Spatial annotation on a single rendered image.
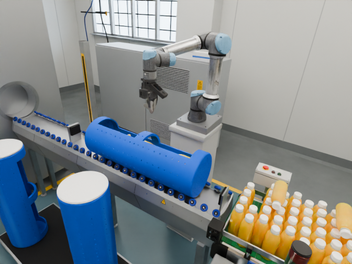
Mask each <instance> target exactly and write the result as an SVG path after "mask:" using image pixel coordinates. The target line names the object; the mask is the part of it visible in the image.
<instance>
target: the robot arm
mask: <svg viewBox="0 0 352 264"><path fill-rule="evenodd" d="M231 47H232V40H231V38H230V37H229V35H227V34H224V33H218V32H213V31H208V32H204V33H202V34H198V35H195V36H193V38H191V39H187V40H184V41H180V42H177V43H173V44H171V45H168V46H164V47H161V48H157V49H155V48H151V49H146V50H144V51H143V54H142V59H143V78H141V81H142V84H143V86H142V87H141V88H140V89H139V97H141V98H143V99H147V100H146V103H145V104H144V107H145V108H147V109H148V110H149V111H150V113H151V114H152V113H153V112H154V110H155V108H156V104H157V101H158V95H159V96H160V97H161V98H162V99H164V98H165V97H167V96H168V93H167V92H165V91H164V90H163V89H162V88H161V87H160V86H159V85H158V84H157V83H156V77H157V68H158V67H170V66H174V65H175V63H176V56H178V55H180V54H183V53H186V52H190V51H193V50H202V49H204V50H208V55H209V57H210V62H209V68H208V75H207V83H206V90H205V91H204V90H196V91H192V92H191V96H190V97H191V101H190V111H189V113H188V120H189V121H191V122H193V123H202V122H205V121H206V114H209V115H215V114H217V113H218V112H219V110H220V108H221V103H220V101H219V95H218V87H219V81H220V77H221V70H222V64H223V59H224V58H225V57H226V54H227V53H229V51H230V50H231Z"/></svg>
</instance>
